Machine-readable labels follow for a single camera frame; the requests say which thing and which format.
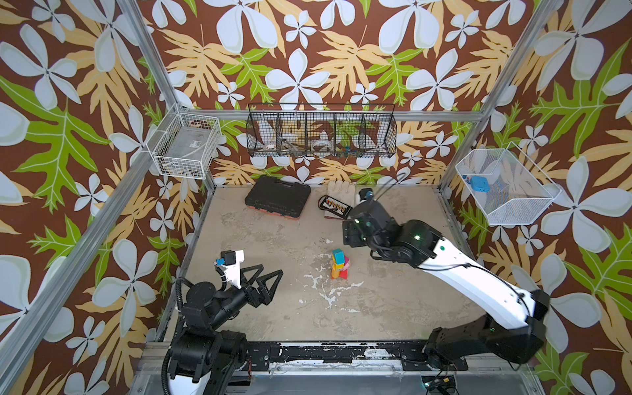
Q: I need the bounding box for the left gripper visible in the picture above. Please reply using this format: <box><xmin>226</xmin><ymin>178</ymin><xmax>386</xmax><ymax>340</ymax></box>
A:
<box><xmin>208</xmin><ymin>261</ymin><xmax>281</xmax><ymax>333</ymax></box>

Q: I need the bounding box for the teal block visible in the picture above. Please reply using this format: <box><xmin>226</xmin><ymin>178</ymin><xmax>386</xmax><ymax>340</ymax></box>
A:
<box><xmin>332</xmin><ymin>249</ymin><xmax>346</xmax><ymax>266</ymax></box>

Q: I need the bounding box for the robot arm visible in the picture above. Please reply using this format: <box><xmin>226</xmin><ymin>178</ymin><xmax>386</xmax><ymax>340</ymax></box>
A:
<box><xmin>394</xmin><ymin>219</ymin><xmax>552</xmax><ymax>369</ymax></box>

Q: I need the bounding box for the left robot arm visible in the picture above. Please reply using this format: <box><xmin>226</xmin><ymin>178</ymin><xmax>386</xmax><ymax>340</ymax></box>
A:
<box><xmin>161</xmin><ymin>265</ymin><xmax>283</xmax><ymax>394</ymax></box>

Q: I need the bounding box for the white work glove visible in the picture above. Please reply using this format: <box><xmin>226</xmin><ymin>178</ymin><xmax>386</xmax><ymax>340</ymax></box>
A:
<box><xmin>324</xmin><ymin>180</ymin><xmax>356</xmax><ymax>220</ymax></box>

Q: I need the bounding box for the black and red tool case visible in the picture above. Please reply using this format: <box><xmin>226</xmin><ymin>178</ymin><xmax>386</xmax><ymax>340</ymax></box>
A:
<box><xmin>245</xmin><ymin>175</ymin><xmax>311</xmax><ymax>219</ymax></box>

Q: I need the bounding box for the tape roll in basket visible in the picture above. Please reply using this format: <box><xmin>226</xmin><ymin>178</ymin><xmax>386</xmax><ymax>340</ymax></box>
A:
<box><xmin>310</xmin><ymin>139</ymin><xmax>333</xmax><ymax>152</ymax></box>

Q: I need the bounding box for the blue object in basket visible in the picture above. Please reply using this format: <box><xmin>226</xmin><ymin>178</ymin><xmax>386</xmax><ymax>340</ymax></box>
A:
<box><xmin>468</xmin><ymin>175</ymin><xmax>490</xmax><ymax>194</ymax></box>

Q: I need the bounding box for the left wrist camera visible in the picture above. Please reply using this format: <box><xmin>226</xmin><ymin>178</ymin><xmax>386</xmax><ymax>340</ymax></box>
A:
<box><xmin>215</xmin><ymin>250</ymin><xmax>245</xmax><ymax>289</ymax></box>

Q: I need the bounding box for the black charging board with cables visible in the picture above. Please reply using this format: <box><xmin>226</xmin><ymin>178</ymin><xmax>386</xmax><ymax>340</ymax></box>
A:
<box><xmin>318</xmin><ymin>195</ymin><xmax>352</xmax><ymax>220</ymax></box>

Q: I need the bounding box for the black wire basket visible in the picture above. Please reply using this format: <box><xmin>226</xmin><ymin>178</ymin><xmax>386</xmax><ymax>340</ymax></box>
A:
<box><xmin>245</xmin><ymin>103</ymin><xmax>398</xmax><ymax>158</ymax></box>

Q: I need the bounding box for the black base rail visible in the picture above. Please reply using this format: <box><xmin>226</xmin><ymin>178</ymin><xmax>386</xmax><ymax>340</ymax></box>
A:
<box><xmin>247</xmin><ymin>340</ymin><xmax>468</xmax><ymax>372</ymax></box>

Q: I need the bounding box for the white wire basket right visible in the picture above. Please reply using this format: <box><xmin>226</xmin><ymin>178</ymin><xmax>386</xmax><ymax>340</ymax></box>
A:
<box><xmin>456</xmin><ymin>143</ymin><xmax>562</xmax><ymax>227</ymax></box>

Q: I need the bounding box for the white wire basket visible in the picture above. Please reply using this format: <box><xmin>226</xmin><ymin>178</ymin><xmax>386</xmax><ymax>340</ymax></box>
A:
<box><xmin>148</xmin><ymin>112</ymin><xmax>222</xmax><ymax>179</ymax></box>
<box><xmin>456</xmin><ymin>143</ymin><xmax>562</xmax><ymax>227</ymax></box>

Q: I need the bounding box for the white wire basket left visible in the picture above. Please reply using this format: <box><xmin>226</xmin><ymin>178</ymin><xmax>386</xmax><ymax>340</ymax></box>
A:
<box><xmin>148</xmin><ymin>112</ymin><xmax>222</xmax><ymax>179</ymax></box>

